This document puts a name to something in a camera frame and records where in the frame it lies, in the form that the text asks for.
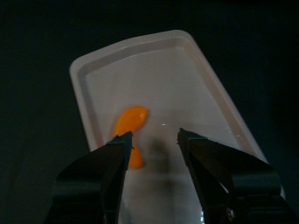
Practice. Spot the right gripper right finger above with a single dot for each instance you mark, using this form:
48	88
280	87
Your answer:
229	180

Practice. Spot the pink rectangular plate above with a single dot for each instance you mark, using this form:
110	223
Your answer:
163	78

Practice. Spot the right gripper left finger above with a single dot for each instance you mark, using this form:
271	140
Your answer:
93	180

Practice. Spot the orange tangerine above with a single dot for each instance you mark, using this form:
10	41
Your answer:
132	119

